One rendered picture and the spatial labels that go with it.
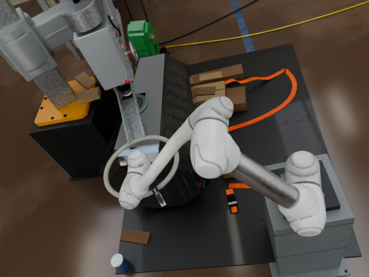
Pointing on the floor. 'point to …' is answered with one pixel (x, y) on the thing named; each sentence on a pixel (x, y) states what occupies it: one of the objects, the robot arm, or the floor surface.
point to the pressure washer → (143, 36)
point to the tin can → (119, 262)
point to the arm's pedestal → (283, 243)
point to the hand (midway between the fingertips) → (160, 199)
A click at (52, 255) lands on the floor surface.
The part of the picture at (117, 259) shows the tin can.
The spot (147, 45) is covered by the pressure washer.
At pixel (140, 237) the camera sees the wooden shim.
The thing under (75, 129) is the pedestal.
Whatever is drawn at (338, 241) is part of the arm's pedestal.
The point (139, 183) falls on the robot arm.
